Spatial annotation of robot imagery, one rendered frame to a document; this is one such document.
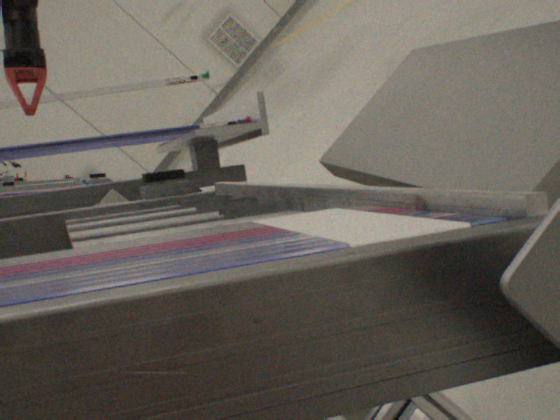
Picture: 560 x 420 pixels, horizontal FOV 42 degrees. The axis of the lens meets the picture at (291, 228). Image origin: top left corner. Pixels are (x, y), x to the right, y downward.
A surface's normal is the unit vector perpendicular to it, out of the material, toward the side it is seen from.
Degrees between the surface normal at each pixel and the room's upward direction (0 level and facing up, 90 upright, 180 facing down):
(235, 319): 90
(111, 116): 90
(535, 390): 0
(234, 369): 90
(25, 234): 90
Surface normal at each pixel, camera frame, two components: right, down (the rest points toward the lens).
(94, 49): 0.31, 0.07
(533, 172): -0.73, -0.62
